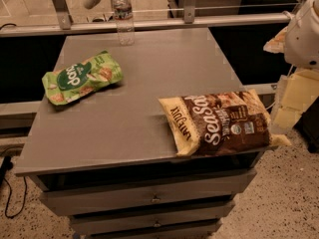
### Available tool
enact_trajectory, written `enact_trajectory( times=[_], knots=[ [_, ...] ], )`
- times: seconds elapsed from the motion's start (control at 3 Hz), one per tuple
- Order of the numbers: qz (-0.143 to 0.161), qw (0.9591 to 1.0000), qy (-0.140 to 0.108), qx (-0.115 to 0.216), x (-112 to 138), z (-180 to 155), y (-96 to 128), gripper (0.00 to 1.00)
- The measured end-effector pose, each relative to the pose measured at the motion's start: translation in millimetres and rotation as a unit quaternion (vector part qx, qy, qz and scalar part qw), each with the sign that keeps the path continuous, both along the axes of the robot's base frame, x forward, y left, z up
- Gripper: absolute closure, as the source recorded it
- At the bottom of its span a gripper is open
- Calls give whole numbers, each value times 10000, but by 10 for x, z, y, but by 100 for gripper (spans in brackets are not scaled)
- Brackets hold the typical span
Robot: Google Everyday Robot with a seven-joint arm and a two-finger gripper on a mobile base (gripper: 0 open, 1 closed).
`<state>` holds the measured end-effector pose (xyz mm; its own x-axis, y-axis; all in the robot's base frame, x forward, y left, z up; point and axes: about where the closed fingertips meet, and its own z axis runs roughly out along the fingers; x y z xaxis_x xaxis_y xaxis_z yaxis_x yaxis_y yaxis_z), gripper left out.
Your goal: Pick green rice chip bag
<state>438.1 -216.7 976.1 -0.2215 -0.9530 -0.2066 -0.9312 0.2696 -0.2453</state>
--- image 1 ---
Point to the clear plastic water bottle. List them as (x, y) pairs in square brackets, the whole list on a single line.
[(123, 15)]

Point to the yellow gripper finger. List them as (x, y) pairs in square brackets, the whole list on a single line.
[(294, 96), (277, 43)]

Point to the brown Sea Salt chip bag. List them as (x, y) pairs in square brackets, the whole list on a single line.
[(220, 124)]

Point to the green rice chip bag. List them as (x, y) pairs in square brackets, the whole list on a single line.
[(79, 80)]

